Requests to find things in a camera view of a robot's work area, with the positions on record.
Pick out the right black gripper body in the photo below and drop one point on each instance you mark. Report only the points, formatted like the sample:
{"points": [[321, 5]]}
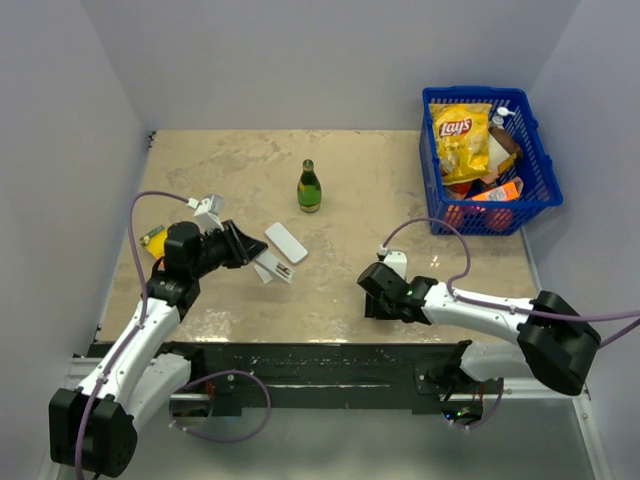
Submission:
{"points": [[379, 308]]}

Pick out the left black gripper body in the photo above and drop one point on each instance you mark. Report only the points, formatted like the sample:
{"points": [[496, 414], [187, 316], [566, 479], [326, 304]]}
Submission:
{"points": [[215, 253]]}

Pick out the white battery cover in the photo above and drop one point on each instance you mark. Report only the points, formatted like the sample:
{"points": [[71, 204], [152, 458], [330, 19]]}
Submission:
{"points": [[263, 274]]}

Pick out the white remote control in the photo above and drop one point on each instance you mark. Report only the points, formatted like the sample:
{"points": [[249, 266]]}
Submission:
{"points": [[276, 267], [286, 243]]}

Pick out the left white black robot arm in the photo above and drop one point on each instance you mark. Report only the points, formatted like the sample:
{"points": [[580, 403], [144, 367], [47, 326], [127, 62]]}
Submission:
{"points": [[95, 426]]}

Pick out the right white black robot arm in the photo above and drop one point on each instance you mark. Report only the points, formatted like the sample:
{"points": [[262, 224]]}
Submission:
{"points": [[544, 337]]}

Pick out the green glass bottle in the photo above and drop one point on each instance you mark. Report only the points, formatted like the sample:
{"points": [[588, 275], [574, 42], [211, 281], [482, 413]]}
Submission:
{"points": [[309, 192]]}

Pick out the orange carton box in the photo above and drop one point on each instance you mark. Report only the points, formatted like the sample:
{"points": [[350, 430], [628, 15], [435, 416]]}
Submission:
{"points": [[507, 192]]}

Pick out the yellow chips bag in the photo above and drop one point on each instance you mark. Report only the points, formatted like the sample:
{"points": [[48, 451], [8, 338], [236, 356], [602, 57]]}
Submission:
{"points": [[461, 132]]}

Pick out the blue plastic basket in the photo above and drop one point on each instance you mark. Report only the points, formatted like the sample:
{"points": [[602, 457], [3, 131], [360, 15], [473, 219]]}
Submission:
{"points": [[450, 205]]}

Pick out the brown white snack package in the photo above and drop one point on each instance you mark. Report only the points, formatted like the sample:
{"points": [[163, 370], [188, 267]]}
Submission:
{"points": [[504, 151]]}

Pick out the white cap bottle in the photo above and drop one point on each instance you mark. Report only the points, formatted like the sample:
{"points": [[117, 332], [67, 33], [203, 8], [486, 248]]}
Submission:
{"points": [[500, 115]]}

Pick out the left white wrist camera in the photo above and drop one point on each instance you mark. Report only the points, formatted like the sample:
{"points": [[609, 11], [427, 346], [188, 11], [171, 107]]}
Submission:
{"points": [[206, 212]]}

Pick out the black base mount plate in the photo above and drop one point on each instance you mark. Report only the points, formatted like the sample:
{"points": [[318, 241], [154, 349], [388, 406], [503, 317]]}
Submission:
{"points": [[421, 378]]}

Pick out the black corner bracket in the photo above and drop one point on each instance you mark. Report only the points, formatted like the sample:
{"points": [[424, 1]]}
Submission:
{"points": [[151, 139]]}

